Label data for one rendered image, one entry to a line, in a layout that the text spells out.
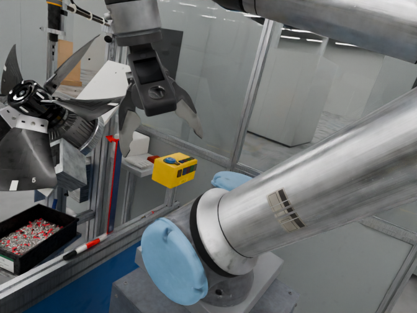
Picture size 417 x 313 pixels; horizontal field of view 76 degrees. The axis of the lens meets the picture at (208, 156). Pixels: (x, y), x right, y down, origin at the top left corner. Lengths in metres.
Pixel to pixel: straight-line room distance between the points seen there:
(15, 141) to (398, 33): 1.01
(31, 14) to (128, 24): 6.38
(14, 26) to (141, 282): 6.33
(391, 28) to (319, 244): 1.14
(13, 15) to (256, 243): 6.56
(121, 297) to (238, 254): 0.34
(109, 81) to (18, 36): 5.39
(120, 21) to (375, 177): 0.37
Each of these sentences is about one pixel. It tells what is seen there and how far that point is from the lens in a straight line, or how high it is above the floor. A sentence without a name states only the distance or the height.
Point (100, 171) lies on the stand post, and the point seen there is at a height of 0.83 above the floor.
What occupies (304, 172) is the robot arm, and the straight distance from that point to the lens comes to 0.27.
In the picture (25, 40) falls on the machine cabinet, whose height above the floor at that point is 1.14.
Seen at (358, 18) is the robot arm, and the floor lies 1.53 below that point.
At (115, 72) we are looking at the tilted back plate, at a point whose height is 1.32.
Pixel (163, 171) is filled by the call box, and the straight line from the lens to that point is 1.02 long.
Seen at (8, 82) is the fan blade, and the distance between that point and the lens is 1.43.
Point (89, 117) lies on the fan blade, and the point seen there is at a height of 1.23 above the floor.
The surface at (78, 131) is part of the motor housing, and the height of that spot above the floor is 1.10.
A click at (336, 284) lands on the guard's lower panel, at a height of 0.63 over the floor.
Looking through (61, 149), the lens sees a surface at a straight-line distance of 1.10.
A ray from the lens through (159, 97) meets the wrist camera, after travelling 0.38.
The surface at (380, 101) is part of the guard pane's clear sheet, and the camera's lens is 1.25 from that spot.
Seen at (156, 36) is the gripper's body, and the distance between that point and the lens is 0.45.
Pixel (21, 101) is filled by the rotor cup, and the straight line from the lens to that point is 1.11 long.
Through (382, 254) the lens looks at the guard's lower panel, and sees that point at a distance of 1.40.
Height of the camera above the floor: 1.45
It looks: 19 degrees down
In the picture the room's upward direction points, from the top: 13 degrees clockwise
